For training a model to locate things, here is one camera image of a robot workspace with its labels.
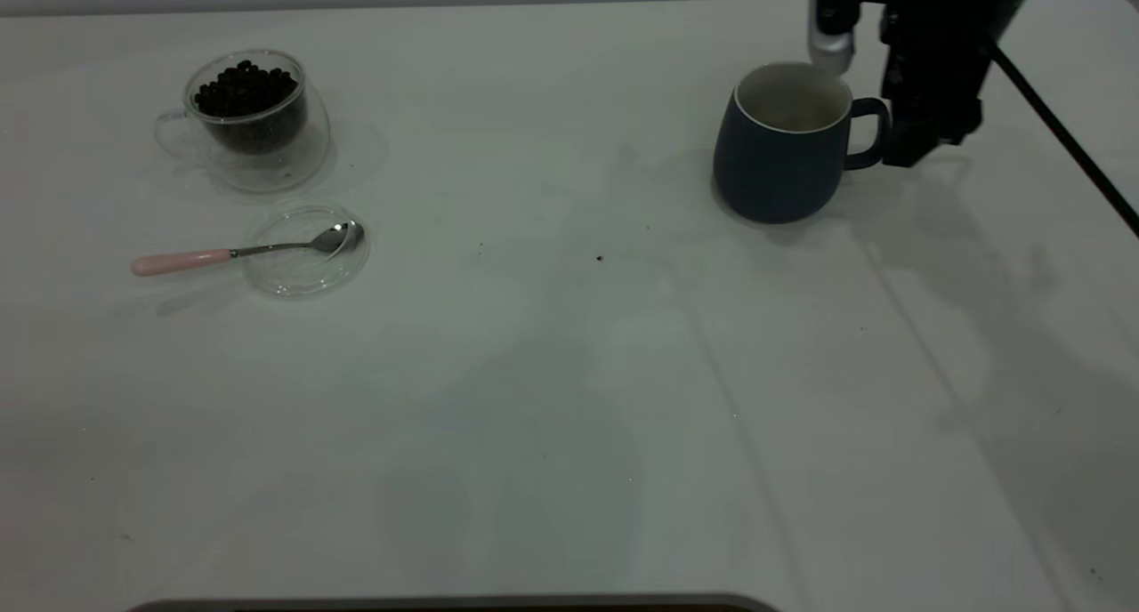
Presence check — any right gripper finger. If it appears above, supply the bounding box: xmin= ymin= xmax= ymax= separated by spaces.
xmin=808 ymin=0 xmax=860 ymax=76
xmin=881 ymin=96 xmax=985 ymax=169

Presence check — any black cable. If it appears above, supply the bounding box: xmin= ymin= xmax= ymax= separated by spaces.
xmin=986 ymin=41 xmax=1139 ymax=238

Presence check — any pile of coffee beans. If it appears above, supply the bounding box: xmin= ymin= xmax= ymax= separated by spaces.
xmin=194 ymin=60 xmax=308 ymax=156

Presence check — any clear double-wall glass cup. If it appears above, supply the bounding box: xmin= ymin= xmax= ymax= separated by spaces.
xmin=154 ymin=49 xmax=332 ymax=195

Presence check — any metal spoon with pink handle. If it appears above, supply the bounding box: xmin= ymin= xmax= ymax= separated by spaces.
xmin=131 ymin=220 xmax=366 ymax=278

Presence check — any clear round glass lid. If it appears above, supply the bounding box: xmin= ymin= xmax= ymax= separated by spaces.
xmin=242 ymin=205 xmax=371 ymax=300

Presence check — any dark blue-grey ceramic mug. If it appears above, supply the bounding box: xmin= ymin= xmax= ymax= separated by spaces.
xmin=712 ymin=60 xmax=891 ymax=225

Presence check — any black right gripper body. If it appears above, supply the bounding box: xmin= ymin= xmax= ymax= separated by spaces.
xmin=879 ymin=0 xmax=990 ymax=106

